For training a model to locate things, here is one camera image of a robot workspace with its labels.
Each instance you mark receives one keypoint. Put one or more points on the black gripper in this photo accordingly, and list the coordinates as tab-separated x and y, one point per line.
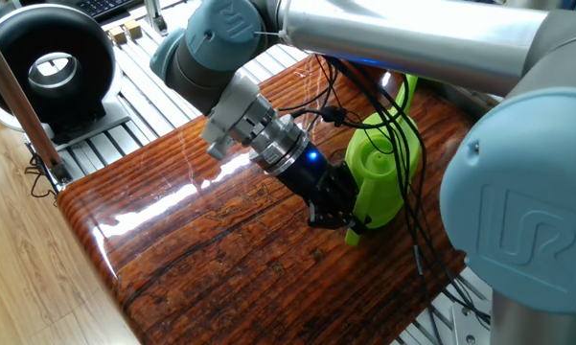
309	175

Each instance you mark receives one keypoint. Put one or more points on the green plastic watering can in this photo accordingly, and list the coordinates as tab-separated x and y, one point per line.
378	191

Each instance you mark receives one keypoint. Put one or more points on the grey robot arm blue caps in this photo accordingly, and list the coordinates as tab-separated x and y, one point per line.
412	33

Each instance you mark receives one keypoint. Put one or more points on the terracotta plant pot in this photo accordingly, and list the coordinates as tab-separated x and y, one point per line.
369	76

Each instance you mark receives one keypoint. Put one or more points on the wood grain board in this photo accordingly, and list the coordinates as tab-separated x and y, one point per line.
220	268

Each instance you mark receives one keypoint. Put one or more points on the silver robot mounting plate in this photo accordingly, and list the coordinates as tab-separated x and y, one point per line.
469	330

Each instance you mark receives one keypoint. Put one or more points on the white paper sheet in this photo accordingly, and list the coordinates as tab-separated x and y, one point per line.
172	12

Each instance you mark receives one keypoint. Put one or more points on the small wooden cube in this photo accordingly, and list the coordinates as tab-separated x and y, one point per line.
133	29
117	36

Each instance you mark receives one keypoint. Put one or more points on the black keyboard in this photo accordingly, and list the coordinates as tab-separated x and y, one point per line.
100	7

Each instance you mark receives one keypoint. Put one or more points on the aluminium upright post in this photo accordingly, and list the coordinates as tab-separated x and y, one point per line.
154	16

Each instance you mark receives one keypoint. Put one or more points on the brown diagonal frame bar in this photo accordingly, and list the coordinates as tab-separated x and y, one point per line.
14	96

